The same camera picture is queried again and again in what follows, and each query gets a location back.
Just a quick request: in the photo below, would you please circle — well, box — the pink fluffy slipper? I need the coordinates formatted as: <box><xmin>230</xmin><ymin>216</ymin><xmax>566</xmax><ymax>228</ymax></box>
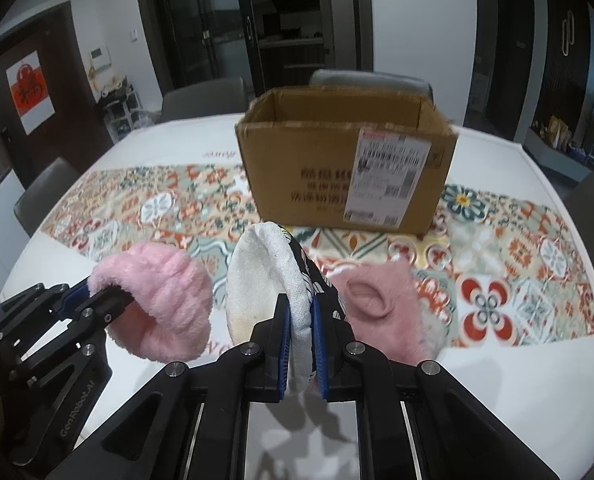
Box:
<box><xmin>88</xmin><ymin>243</ymin><xmax>213</xmax><ymax>363</ymax></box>

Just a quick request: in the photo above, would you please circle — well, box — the pink knit sock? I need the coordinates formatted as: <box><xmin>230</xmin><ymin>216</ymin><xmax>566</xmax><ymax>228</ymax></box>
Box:
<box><xmin>329</xmin><ymin>259</ymin><xmax>446</xmax><ymax>365</ymax></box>

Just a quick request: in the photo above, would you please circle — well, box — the white black patterned sock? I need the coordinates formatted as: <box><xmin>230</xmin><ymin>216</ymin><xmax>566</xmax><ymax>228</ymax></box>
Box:
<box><xmin>223</xmin><ymin>222</ymin><xmax>346</xmax><ymax>394</ymax></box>

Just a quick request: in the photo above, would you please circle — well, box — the grey chair left side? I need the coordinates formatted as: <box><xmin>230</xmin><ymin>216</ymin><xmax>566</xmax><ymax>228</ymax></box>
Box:
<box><xmin>14</xmin><ymin>157</ymin><xmax>80</xmax><ymax>236</ymax></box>

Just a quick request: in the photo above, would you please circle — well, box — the white shoe rack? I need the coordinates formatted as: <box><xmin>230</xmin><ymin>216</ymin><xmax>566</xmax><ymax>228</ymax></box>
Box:
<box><xmin>96</xmin><ymin>77</ymin><xmax>155</xmax><ymax>144</ymax></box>

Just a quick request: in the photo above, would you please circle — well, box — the brown cardboard box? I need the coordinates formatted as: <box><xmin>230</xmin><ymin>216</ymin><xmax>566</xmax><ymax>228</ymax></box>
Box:
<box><xmin>236</xmin><ymin>87</ymin><xmax>458</xmax><ymax>235</ymax></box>

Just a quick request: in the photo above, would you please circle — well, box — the red poster on door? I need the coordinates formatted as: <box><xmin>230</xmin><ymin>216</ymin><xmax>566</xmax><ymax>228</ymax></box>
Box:
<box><xmin>6</xmin><ymin>51</ymin><xmax>55</xmax><ymax>136</ymax></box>

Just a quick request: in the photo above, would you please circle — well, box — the grey chair far left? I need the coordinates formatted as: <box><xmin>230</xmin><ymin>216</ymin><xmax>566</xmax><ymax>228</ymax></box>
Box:
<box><xmin>160</xmin><ymin>77</ymin><xmax>249</xmax><ymax>122</ymax></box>

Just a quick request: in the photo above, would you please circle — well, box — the grey chair behind box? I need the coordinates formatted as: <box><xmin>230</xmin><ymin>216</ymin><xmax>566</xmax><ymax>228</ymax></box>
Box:
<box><xmin>309</xmin><ymin>68</ymin><xmax>434</xmax><ymax>102</ymax></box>

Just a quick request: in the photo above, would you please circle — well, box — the dark glass sliding door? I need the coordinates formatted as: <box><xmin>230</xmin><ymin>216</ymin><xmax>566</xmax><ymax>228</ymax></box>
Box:
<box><xmin>138</xmin><ymin>0</ymin><xmax>374</xmax><ymax>96</ymax></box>

